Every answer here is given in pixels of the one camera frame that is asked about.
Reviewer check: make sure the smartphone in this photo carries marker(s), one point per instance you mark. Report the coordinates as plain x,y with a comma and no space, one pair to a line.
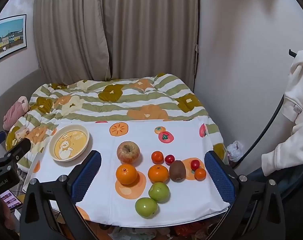
10,199

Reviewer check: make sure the red apple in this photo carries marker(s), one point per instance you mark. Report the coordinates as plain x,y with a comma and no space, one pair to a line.
128,152

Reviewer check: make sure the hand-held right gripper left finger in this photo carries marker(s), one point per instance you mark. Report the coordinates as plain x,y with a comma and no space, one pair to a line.
87,175

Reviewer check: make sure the pink plush toy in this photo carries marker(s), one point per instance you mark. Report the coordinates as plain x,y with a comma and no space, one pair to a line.
15,110

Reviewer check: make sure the black hanger hook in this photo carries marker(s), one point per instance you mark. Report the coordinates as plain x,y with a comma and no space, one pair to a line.
292,53

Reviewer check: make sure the beige curtain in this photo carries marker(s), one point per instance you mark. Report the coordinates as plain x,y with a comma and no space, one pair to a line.
91,30

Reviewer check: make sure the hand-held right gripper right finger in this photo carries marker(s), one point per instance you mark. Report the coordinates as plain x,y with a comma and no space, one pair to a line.
220,180

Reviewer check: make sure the white hoodie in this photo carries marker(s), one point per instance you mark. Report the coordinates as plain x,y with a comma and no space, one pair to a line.
299,92

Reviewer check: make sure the red cherry tomato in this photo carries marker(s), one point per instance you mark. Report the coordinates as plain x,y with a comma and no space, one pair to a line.
194,164
169,159

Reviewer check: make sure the white plastic bag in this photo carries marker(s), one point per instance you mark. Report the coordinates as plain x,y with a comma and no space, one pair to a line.
235,151

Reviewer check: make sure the black curved tube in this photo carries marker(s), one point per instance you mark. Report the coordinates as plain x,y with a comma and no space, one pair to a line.
277,111

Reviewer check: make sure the brown kiwi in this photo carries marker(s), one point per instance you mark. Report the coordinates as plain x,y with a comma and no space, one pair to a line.
177,171

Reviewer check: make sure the mandarin orange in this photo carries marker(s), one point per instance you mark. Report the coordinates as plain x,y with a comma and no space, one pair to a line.
158,173

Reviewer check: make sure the large round orange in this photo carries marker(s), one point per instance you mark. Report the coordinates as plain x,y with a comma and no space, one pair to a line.
126,174

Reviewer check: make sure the cream cartoon print plate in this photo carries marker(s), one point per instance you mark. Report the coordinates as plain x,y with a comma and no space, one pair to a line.
66,142

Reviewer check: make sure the white persimmon print cloth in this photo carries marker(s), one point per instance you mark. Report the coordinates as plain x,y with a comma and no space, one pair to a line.
104,152

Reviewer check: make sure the green striped floral quilt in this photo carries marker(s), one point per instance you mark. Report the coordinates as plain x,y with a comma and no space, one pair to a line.
141,97

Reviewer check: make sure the small orange kumquat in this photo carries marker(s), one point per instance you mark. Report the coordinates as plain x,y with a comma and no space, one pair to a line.
200,174

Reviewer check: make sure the green apple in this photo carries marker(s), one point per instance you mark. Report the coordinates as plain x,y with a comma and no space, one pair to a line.
146,207
159,192

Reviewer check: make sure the small red-orange tangerine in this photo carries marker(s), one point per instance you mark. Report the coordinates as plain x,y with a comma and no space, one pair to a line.
157,157

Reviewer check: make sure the wall poster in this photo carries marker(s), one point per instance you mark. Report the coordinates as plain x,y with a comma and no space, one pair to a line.
9,37

